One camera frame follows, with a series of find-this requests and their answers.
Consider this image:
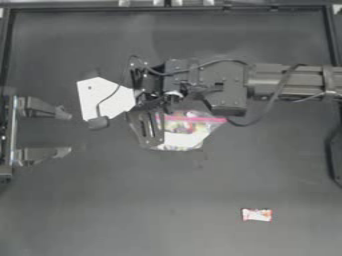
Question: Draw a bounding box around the clear bag with pink zip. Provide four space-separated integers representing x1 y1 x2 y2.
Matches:
151 111 228 152

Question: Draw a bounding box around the red white candy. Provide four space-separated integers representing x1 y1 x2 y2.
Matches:
240 208 274 223

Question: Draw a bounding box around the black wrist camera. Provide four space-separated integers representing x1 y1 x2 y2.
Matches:
85 115 111 131

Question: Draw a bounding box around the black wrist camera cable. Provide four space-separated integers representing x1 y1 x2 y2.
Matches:
96 54 248 118

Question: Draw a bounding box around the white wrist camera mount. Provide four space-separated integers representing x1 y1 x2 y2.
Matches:
76 77 137 122

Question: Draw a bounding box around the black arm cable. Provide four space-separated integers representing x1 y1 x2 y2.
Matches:
225 63 310 128

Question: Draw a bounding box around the black table frame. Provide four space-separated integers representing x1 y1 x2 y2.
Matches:
0 0 342 188

